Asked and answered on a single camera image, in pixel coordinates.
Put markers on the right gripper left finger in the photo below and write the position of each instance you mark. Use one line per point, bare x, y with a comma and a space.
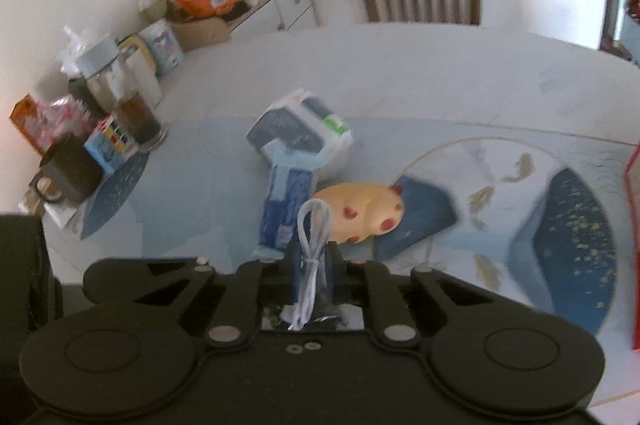
260, 283

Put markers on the cardboard box on cabinet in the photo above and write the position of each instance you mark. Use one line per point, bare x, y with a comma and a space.
201, 33

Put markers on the colourful cube box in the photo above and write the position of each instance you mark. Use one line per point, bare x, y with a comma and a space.
110, 145

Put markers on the dark brown mug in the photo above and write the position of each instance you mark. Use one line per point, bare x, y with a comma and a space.
67, 172

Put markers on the small black foil packet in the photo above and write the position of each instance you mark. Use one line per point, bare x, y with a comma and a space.
324, 319

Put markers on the white printed mug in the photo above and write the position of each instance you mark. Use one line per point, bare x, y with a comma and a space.
163, 44

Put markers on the red cardboard box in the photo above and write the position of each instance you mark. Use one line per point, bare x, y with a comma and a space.
631, 185

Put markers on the white grey wipes pack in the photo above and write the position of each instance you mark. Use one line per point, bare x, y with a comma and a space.
302, 122

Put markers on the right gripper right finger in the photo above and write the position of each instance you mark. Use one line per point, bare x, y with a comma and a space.
370, 286

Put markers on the white side cabinet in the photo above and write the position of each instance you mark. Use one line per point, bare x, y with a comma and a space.
273, 16

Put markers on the orange pig toy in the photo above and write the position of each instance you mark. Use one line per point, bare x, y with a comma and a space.
362, 210

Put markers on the glass bottle with tea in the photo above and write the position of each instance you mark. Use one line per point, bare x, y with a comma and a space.
113, 85

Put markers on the blue snack bar packet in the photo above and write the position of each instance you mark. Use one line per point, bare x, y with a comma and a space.
292, 180

